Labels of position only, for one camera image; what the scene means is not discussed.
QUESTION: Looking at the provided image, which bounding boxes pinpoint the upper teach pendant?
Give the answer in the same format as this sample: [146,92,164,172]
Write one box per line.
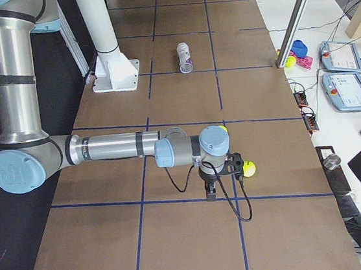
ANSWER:
[319,41,361,73]

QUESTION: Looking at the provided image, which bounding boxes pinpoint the silver metal cup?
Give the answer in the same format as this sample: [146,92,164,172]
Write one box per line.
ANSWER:
[323,153,342,171]

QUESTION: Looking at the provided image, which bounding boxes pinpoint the yellow tennis ball by post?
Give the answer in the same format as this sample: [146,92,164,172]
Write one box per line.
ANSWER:
[285,56,297,68]

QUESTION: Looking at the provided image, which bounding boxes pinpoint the orange black power strip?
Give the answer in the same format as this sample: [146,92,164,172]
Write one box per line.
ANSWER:
[293,91,320,135]

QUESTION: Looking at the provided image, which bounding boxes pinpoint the teach pendant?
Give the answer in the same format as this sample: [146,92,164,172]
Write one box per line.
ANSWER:
[321,72,361,113]
[319,41,361,73]

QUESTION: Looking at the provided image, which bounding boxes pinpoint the yellow tennis ball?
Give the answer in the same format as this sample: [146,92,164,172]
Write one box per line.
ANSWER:
[242,160,257,177]
[285,56,297,68]
[218,125,228,133]

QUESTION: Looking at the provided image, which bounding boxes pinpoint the clear tennis ball can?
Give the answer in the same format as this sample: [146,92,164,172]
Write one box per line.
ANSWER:
[176,42,194,74]

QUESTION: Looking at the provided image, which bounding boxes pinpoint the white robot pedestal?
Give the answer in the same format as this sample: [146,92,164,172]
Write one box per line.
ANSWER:
[76,0,140,93]

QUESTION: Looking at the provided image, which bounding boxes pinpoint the blue cloth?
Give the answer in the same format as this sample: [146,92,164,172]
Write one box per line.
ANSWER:
[291,39,308,58]

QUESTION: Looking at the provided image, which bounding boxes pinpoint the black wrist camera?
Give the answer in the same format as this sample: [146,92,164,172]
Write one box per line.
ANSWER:
[224,152,244,178]

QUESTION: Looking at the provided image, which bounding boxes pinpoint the pink cloth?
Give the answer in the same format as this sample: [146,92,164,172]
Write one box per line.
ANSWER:
[289,51,314,70]

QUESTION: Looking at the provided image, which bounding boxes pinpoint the lower teach pendant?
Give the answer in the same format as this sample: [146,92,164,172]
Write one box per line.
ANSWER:
[321,72,361,113]

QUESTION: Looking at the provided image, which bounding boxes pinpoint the aluminium frame post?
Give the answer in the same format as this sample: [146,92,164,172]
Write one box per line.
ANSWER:
[276,0,308,68]

